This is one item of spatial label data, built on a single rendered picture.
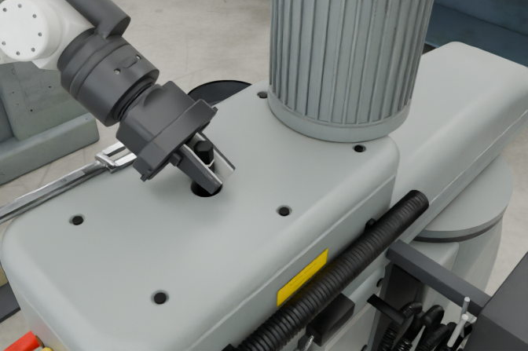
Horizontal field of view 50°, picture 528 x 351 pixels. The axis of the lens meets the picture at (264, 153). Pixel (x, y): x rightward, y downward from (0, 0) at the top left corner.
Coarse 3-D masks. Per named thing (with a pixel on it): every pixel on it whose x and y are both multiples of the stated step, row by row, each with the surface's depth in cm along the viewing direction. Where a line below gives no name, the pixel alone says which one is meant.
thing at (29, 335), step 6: (24, 336) 70; (30, 336) 70; (18, 342) 70; (24, 342) 70; (30, 342) 70; (36, 342) 70; (6, 348) 69; (12, 348) 69; (18, 348) 69; (24, 348) 69; (30, 348) 70; (36, 348) 71
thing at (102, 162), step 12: (120, 144) 70; (96, 156) 69; (108, 156) 69; (132, 156) 69; (84, 168) 67; (96, 168) 67; (108, 168) 67; (120, 168) 68; (60, 180) 65; (72, 180) 65; (84, 180) 66; (36, 192) 63; (48, 192) 64; (60, 192) 64; (12, 204) 62; (24, 204) 62; (36, 204) 63; (0, 216) 61; (12, 216) 61
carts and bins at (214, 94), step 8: (224, 80) 317; (232, 80) 317; (200, 88) 312; (208, 88) 316; (216, 88) 318; (224, 88) 319; (232, 88) 319; (240, 88) 318; (192, 96) 310; (200, 96) 315; (208, 96) 318; (216, 96) 321; (224, 96) 322
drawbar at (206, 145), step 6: (198, 144) 62; (204, 144) 62; (210, 144) 62; (198, 150) 61; (204, 150) 61; (210, 150) 62; (198, 156) 62; (204, 156) 62; (210, 156) 62; (204, 162) 62; (210, 162) 63; (210, 168) 63; (198, 186) 65; (198, 192) 66; (204, 192) 65
